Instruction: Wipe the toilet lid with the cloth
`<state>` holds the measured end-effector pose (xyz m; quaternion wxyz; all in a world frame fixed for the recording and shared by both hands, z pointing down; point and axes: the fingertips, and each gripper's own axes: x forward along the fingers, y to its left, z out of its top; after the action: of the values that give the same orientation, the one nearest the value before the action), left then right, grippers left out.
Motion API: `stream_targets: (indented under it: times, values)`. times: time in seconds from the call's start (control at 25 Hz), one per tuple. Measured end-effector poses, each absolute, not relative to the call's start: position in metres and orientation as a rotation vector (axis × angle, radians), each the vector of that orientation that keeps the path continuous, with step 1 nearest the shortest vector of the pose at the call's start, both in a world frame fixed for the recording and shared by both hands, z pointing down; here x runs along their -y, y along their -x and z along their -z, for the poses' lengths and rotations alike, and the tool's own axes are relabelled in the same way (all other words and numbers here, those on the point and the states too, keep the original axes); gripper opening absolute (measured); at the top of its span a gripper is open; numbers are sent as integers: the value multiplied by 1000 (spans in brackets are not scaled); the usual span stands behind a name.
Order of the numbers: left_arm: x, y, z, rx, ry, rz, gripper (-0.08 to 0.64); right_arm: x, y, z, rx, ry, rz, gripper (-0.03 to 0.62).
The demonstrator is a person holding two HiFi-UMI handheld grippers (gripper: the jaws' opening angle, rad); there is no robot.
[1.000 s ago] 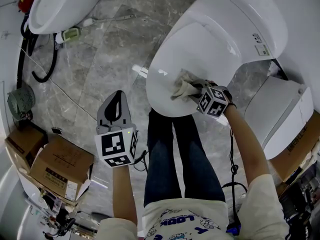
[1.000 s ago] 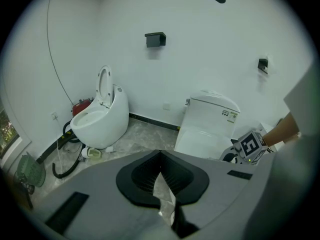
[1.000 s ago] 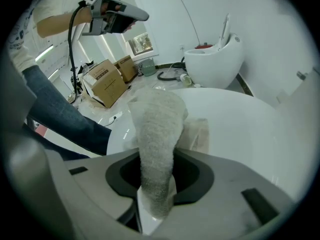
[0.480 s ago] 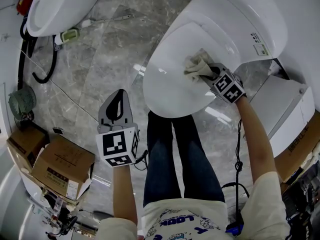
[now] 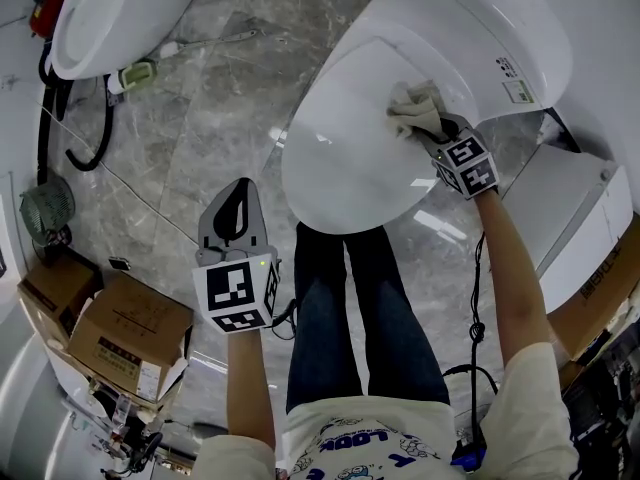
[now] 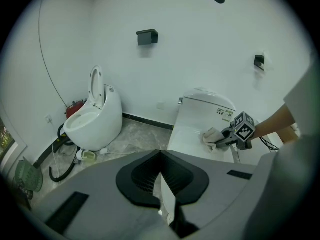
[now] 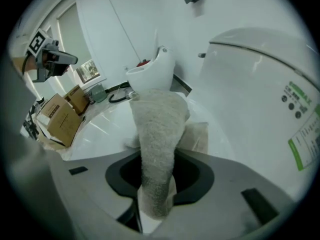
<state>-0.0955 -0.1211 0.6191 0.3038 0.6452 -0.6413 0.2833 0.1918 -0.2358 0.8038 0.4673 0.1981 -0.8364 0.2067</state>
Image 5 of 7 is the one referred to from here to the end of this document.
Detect person's cream printed shirt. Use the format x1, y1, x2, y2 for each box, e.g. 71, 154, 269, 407
198, 341, 582, 480

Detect person's right forearm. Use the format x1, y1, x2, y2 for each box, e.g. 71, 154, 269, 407
473, 186, 552, 372

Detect person's left forearm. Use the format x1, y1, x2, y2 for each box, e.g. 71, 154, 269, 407
226, 323, 277, 452

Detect green and white scrubber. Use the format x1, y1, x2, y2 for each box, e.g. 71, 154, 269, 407
106, 59, 159, 95

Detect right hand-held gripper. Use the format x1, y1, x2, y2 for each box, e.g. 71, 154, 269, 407
418, 112, 502, 201

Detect blue device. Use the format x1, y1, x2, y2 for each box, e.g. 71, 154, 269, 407
449, 431, 489, 475

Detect white oval toilet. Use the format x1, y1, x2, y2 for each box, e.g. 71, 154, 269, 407
49, 0, 207, 82

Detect black hose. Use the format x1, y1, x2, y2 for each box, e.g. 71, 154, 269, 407
36, 37, 117, 173

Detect white curved fixture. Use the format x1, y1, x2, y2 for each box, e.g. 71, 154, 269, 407
0, 331, 104, 480

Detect green mesh fan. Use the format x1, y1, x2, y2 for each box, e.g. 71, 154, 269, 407
18, 174, 77, 239

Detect white toilet tank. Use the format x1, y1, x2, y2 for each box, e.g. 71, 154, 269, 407
498, 142, 635, 315

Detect short black cable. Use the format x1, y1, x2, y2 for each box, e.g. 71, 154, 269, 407
271, 296, 300, 342

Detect large open cardboard box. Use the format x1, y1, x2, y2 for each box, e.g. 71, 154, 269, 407
66, 271, 195, 403

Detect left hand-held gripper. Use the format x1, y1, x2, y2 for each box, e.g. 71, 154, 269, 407
192, 177, 282, 336

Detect white toilet lid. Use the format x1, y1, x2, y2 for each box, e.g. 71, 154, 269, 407
280, 36, 482, 235

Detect brown printed cardboard box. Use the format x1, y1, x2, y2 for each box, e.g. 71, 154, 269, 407
546, 211, 640, 363

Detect person's left leg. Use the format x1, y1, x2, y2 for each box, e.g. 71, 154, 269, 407
286, 220, 370, 415

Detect person's right leg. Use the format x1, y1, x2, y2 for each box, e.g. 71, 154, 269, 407
343, 223, 452, 407

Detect beige cloth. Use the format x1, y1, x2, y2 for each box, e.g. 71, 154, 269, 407
386, 79, 447, 140

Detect small brown cardboard box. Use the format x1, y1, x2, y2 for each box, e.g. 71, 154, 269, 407
16, 254, 105, 350

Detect white toilet body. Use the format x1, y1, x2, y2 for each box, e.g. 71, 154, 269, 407
319, 0, 574, 122

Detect person's leg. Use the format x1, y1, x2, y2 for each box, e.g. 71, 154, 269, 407
343, 223, 452, 407
286, 220, 370, 415

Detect green label sticker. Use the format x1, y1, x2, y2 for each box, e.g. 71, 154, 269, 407
501, 78, 537, 105

